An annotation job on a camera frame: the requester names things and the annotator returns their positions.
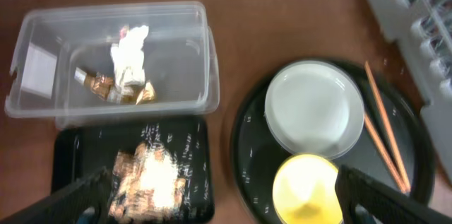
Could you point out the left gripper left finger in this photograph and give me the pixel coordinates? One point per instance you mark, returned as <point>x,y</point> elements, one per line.
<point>69,203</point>

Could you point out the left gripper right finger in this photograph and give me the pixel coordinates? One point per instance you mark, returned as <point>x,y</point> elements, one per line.
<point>361,197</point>

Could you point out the food scraps pile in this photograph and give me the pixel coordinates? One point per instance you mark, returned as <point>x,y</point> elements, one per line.
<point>147,185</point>

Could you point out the yellow bowl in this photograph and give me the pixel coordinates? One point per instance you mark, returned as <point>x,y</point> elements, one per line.
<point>304,191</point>

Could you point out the gold foil wrapper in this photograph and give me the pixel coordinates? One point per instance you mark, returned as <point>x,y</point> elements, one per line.
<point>104,87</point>

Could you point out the wooden chopstick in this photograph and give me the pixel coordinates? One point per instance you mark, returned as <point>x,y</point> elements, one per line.
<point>384,154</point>
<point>398,161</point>

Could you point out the grey plate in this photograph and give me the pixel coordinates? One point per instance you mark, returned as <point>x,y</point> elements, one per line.
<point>314,107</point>

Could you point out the white napkin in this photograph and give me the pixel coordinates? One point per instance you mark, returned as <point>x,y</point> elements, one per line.
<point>128,56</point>

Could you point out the grey dishwasher rack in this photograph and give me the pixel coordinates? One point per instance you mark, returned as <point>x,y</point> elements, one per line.
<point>422,31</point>

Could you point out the black rectangular tray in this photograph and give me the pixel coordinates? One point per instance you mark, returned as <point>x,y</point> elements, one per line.
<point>81,151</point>

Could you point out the clear plastic bin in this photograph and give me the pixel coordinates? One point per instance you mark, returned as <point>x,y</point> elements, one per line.
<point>58,48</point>

